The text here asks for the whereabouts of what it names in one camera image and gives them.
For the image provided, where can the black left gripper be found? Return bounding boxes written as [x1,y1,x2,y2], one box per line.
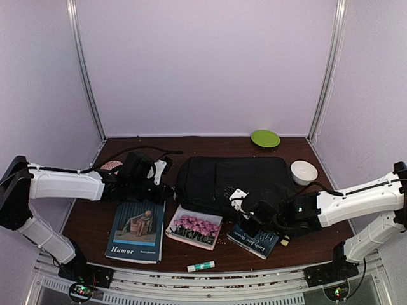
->
[127,179,173,205]

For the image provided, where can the black student backpack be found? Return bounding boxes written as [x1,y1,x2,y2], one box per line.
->
[174,156,296,218]

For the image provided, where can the pink roses Designer Fate book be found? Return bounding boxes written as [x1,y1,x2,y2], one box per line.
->
[165,205,223,251]

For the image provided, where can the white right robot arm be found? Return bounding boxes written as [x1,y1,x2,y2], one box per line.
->
[228,161,406,281]

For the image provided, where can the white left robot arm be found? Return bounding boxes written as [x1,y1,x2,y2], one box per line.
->
[1,152,172,282]

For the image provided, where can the yellow highlighter marker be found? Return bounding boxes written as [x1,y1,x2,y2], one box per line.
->
[280,236,290,247]

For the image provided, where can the white bowl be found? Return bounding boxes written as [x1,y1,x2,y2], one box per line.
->
[290,160,318,186]

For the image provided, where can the dark Wuthering Heights book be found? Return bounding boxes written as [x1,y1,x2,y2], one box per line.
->
[226,219,279,260]

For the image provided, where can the blue Humor book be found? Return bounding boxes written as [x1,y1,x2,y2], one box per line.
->
[105,200,165,264]

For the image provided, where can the green plate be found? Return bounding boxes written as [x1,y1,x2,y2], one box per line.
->
[251,130,280,148]

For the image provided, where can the green white glue stick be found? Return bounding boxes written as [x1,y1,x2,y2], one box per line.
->
[187,261,216,273]

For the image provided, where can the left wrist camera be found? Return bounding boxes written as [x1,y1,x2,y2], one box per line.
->
[147,156,173,186]

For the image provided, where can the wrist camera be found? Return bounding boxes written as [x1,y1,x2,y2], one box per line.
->
[147,156,173,186]
[224,186,249,212]

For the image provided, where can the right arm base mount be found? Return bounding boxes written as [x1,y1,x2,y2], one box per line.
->
[303,262,359,287]

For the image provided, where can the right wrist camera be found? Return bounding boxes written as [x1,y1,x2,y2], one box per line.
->
[224,186,249,212]

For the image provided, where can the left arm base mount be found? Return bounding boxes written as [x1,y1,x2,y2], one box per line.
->
[58,264,114,288]

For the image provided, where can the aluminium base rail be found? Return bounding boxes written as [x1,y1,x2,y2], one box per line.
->
[23,253,394,304]

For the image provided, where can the left aluminium frame post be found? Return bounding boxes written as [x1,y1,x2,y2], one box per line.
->
[66,0,106,141]

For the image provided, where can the aluminium frame post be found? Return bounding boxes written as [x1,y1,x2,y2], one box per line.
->
[66,0,106,141]
[308,0,348,144]

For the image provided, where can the right aluminium frame post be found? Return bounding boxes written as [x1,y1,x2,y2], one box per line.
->
[308,0,348,144]

